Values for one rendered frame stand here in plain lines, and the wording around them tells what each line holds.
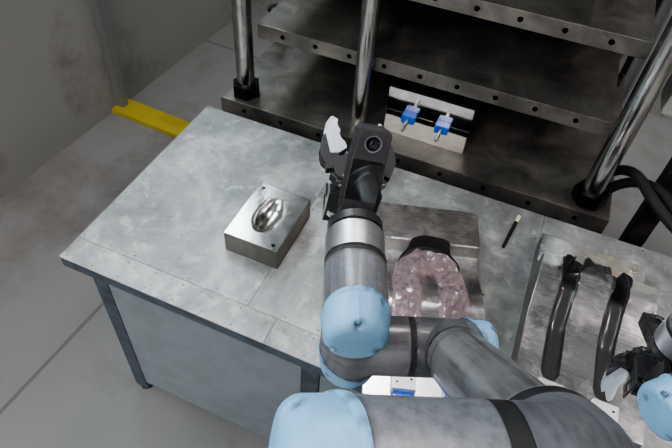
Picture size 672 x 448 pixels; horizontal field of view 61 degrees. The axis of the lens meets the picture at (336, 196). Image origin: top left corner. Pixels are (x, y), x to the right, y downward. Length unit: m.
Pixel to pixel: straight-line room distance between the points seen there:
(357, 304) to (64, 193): 2.44
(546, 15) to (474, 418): 1.36
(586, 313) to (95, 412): 1.63
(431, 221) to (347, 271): 0.85
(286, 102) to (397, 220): 0.72
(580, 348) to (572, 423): 1.04
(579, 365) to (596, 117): 0.71
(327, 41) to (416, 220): 0.67
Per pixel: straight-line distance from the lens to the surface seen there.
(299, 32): 1.88
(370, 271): 0.65
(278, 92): 2.05
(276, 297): 1.43
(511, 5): 1.63
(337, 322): 0.61
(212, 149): 1.80
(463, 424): 0.35
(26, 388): 2.39
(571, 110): 1.75
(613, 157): 1.74
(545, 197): 1.83
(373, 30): 1.70
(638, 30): 1.67
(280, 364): 1.54
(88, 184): 2.96
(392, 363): 0.72
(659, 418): 0.86
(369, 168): 0.71
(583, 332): 1.43
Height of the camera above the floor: 1.99
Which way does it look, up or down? 46 degrees down
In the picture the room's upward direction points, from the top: 5 degrees clockwise
